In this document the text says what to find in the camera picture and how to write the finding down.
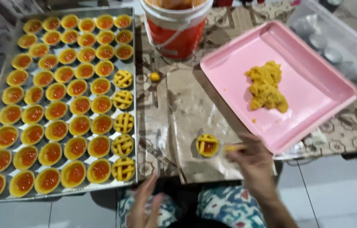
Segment person's left hand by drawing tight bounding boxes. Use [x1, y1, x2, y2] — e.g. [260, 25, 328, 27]
[130, 172, 166, 228]

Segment person's right hand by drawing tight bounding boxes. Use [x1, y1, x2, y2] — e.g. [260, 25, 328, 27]
[225, 132, 278, 199]

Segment thin yellow dough strip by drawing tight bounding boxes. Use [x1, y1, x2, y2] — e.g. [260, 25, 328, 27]
[224, 144, 246, 152]

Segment lattice-topped jam tart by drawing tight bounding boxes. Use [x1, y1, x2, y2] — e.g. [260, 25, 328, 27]
[113, 113, 135, 134]
[196, 134, 220, 158]
[111, 134, 135, 157]
[112, 90, 134, 110]
[112, 157, 136, 182]
[113, 70, 133, 89]

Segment patterned blue white trousers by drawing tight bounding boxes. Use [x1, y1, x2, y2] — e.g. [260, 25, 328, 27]
[117, 185, 268, 228]

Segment clear plastic work sheet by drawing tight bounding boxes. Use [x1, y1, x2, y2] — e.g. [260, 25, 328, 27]
[165, 68, 278, 185]

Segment heap of yellow dough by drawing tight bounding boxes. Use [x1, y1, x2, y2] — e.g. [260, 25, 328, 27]
[245, 60, 289, 114]

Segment pink plastic tray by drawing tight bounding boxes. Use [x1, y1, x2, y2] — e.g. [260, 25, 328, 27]
[200, 20, 357, 155]

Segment brown patterned tablecloth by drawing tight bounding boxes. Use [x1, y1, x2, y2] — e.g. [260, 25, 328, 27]
[133, 6, 357, 185]

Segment rows of open jam tarts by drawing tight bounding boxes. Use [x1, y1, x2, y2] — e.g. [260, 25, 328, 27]
[0, 14, 133, 201]

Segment red and white plastic bucket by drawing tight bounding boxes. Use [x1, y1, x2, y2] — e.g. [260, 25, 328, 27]
[139, 0, 214, 61]

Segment silver metal baking tray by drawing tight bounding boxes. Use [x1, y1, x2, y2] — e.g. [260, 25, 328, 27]
[0, 6, 139, 204]

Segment pile of metal tart moulds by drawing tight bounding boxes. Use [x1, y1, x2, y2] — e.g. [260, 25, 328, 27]
[291, 14, 357, 87]

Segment clear plastic storage box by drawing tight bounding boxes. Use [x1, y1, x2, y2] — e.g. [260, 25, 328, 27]
[287, 0, 357, 88]

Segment orange jam filling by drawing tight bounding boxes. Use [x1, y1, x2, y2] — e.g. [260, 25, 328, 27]
[145, 0, 206, 10]

